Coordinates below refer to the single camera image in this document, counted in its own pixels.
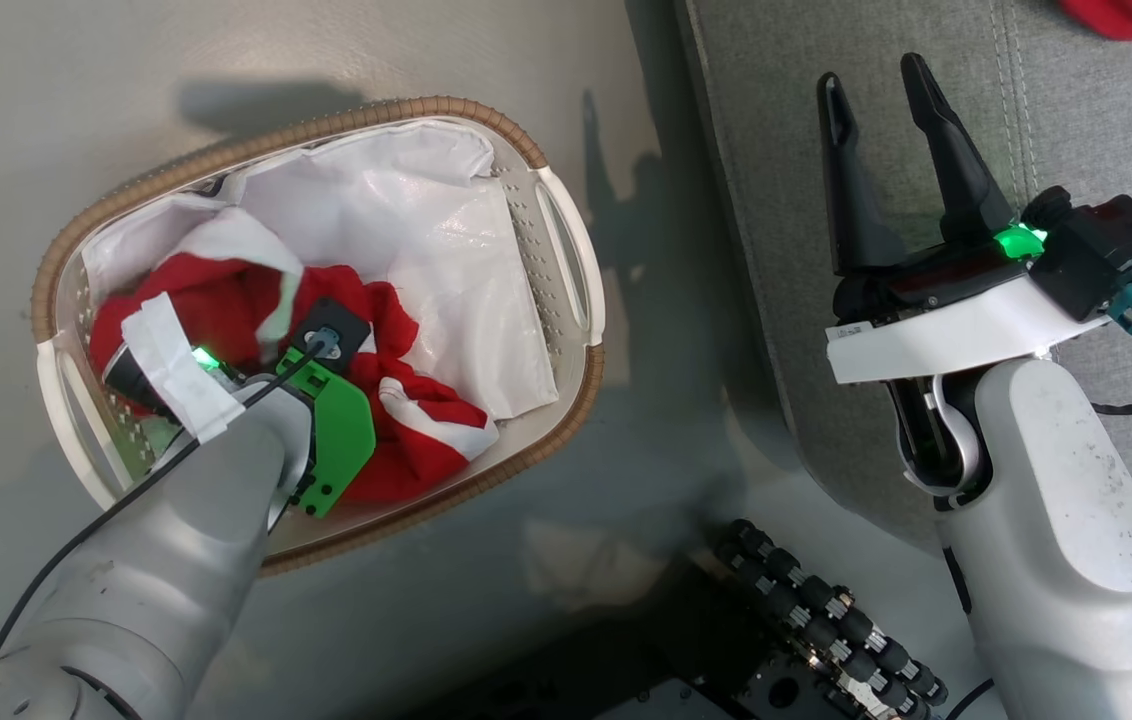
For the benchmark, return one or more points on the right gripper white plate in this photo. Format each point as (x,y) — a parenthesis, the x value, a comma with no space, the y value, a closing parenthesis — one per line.
(946,330)

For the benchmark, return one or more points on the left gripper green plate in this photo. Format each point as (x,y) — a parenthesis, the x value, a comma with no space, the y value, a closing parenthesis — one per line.
(341,430)

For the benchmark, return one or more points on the red jersey with white trim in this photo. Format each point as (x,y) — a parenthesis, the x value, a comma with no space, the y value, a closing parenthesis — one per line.
(406,440)

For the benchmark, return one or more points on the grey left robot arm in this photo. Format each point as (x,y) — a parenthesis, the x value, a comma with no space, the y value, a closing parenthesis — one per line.
(156,560)

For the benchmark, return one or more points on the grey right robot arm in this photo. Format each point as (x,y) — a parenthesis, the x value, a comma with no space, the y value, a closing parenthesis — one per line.
(1056,540)

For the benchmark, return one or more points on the white basket liner cloth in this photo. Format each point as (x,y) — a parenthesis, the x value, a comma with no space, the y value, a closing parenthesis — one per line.
(426,230)

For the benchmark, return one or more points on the white basket with woven rim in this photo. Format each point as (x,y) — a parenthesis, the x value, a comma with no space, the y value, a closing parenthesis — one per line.
(566,250)

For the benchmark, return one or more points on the black roller wheel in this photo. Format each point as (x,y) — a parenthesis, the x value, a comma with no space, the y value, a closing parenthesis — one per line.
(826,620)

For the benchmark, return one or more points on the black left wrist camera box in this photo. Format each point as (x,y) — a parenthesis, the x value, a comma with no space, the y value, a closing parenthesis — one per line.
(331,325)

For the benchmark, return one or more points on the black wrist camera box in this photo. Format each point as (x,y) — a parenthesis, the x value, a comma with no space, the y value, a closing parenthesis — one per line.
(331,325)
(1106,250)

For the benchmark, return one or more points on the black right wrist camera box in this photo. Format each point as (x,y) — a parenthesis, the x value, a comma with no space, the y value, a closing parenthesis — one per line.
(1106,250)

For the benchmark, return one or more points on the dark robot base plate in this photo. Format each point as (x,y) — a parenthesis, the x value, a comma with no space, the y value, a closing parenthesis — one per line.
(626,670)

